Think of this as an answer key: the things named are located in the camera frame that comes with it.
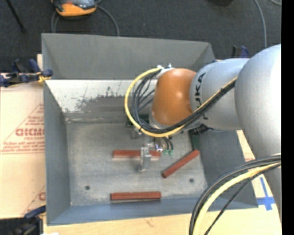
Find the red-brown flat block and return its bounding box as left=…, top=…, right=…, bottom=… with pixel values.
left=112, top=149, right=162, bottom=160
left=109, top=191, right=162, bottom=203
left=161, top=149, right=201, bottom=179

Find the dark green flat block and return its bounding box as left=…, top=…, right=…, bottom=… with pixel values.
left=190, top=131, right=200, bottom=150

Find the grey metal bin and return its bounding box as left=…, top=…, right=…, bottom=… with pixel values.
left=41, top=32, right=259, bottom=226

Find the brown cardboard board, red print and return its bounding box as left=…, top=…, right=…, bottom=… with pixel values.
left=0, top=72, right=47, bottom=220

